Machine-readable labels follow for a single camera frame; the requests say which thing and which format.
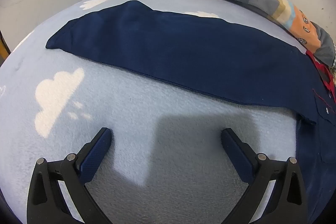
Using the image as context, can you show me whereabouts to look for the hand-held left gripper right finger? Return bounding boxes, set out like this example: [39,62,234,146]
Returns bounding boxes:
[221,128,308,224]

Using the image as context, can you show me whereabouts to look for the navy blue garment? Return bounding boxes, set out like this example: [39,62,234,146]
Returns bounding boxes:
[45,0,336,224]

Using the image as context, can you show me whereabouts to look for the light blue cloud blanket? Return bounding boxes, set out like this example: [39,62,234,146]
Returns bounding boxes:
[0,0,315,224]

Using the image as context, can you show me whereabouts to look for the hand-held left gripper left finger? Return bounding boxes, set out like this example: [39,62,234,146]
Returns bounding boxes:
[26,127,113,224]

